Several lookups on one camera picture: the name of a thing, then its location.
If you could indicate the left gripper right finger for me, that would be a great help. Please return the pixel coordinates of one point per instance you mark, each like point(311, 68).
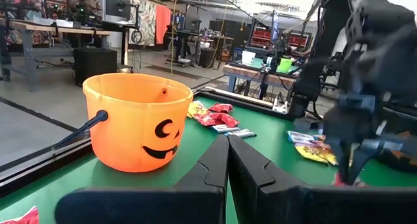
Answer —
point(293, 204)

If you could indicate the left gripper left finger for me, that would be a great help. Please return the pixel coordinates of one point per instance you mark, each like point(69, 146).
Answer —
point(146, 204)

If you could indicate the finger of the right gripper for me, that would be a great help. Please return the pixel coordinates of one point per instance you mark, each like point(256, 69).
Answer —
point(361, 162)
point(343, 160)

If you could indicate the red candy packet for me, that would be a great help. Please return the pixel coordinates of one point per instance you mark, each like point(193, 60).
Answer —
point(339, 182)
point(24, 218)
point(207, 120)
point(221, 107)
point(230, 120)

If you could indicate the white blue Hershey's bar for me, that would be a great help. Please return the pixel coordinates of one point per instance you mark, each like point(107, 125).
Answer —
point(224, 128)
point(241, 133)
point(301, 136)

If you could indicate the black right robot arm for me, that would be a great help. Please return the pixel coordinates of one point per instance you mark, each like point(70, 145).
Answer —
point(312, 71)

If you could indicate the green table mat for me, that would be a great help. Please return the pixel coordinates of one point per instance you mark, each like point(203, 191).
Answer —
point(277, 149)

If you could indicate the orange pumpkin face bucket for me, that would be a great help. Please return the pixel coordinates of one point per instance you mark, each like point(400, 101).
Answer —
point(130, 136)

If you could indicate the green bucket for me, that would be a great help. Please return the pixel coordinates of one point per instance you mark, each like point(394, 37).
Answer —
point(285, 65)

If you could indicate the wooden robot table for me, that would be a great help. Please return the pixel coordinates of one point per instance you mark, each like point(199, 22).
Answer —
point(254, 72)

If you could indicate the red parts bin shelf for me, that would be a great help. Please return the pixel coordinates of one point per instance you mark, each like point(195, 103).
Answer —
point(264, 36)

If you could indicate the white bucket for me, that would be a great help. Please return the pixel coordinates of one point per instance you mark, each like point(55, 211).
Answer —
point(248, 57)

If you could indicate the black speaker box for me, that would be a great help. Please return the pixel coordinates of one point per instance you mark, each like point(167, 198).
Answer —
point(94, 66)

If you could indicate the black waste bin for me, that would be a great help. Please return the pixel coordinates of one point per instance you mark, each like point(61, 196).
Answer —
point(207, 58)

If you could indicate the small wooden desk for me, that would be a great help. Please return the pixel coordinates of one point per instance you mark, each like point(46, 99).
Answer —
point(211, 38)

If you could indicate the orange hanging cloth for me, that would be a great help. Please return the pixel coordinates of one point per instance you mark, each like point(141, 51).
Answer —
point(163, 23)

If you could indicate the leaf patterned curtain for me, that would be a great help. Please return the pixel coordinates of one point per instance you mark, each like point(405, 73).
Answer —
point(146, 22)

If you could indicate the wooden workbench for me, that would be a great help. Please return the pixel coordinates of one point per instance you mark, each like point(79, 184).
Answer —
point(65, 30)

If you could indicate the black computer monitor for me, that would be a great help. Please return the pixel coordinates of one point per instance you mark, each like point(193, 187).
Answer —
point(117, 2)

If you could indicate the white arm base bracket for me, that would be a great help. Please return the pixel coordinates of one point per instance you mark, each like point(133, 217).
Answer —
point(280, 103)

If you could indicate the black table edge frame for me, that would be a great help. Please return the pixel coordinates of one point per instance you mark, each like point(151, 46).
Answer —
point(32, 174)

